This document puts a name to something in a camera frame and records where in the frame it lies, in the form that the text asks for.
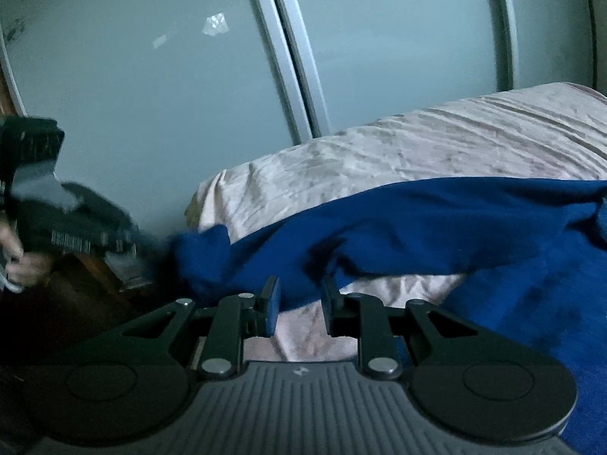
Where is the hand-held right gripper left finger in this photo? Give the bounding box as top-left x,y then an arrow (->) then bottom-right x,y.
114,275 -> 281,381

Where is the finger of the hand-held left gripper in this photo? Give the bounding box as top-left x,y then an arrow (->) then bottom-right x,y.
103,245 -> 158,291

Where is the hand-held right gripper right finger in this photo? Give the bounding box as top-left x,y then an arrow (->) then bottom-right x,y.
321,276 -> 481,381

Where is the blue knit garment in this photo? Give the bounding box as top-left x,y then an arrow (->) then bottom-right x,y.
168,176 -> 607,455

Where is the person's left hand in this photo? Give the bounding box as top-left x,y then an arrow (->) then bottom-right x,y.
0,224 -> 52,291

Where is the brown wooden furniture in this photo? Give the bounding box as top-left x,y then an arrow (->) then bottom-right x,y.
0,246 -> 183,342

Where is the glass sliding wardrobe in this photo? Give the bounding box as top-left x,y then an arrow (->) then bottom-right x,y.
0,0 -> 607,238

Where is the bed with pink sheet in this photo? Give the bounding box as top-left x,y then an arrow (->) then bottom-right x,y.
184,82 -> 607,376

